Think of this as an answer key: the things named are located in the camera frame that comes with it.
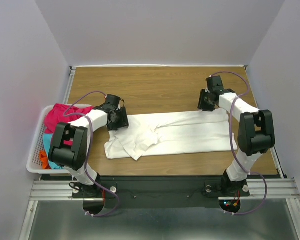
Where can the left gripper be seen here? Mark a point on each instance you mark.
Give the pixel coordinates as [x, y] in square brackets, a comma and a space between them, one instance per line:
[123, 122]

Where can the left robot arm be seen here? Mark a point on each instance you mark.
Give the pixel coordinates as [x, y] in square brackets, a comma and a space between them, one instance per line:
[71, 143]

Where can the cyan t shirt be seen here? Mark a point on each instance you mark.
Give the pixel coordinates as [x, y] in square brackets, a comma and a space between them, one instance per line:
[47, 145]

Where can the orange t shirt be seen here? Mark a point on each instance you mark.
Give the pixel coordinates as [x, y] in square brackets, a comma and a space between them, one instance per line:
[44, 160]

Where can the white plastic laundry basket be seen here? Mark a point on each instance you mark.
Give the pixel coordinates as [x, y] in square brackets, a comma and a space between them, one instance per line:
[34, 164]

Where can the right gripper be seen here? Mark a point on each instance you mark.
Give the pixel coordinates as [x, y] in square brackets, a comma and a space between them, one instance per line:
[201, 105]

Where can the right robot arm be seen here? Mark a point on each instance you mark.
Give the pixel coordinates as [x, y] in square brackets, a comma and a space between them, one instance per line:
[255, 136]

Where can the pink t shirt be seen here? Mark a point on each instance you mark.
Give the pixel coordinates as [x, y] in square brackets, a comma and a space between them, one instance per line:
[56, 115]

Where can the white t shirt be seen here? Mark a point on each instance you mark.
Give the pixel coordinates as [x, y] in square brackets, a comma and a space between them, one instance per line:
[171, 134]

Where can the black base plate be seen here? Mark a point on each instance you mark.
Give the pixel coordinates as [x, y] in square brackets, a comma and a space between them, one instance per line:
[155, 192]

